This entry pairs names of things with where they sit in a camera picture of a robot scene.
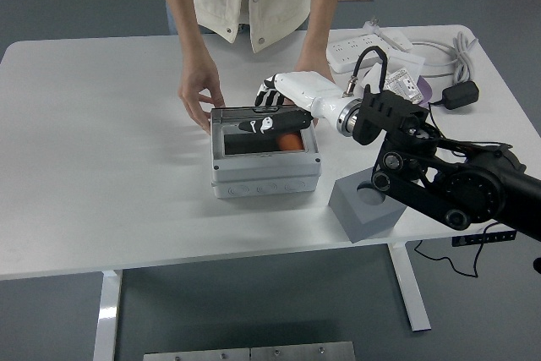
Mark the grey metal plate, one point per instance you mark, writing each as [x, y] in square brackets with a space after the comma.
[302, 352]
[196, 357]

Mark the orange cylindrical battery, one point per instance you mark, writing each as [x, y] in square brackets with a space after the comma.
[289, 143]

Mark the small white rectangular box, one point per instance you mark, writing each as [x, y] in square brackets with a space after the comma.
[398, 40]

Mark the person's right forearm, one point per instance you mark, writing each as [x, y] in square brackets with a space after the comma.
[186, 18]

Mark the white table leg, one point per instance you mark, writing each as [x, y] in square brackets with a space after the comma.
[408, 289]
[107, 314]

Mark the grey plastic junction box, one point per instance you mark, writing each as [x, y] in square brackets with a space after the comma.
[262, 171]

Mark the black power strip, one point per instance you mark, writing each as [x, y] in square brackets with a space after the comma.
[486, 238]

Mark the person's right hand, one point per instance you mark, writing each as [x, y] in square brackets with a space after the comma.
[194, 90]

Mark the grey foam holder block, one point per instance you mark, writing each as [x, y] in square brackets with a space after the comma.
[363, 221]

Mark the white flat card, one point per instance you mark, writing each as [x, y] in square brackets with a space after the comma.
[373, 75]

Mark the person's left forearm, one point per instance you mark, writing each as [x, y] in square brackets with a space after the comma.
[323, 14]

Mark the person's left hand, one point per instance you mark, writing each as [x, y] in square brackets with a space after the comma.
[313, 66]

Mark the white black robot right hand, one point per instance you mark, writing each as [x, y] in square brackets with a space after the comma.
[313, 88]

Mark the smoky transparent box lid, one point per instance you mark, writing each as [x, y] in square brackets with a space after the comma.
[228, 115]

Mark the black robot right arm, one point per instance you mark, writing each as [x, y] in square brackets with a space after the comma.
[477, 192]

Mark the white power plug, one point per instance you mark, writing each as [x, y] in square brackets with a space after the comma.
[373, 26]

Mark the white power strip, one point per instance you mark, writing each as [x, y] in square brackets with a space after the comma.
[346, 50]

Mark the white square frame card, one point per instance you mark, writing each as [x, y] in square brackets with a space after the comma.
[408, 61]

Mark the black power adapter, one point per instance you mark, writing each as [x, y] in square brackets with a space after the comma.
[460, 94]

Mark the white wall socket panel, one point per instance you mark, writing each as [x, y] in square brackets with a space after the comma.
[406, 84]

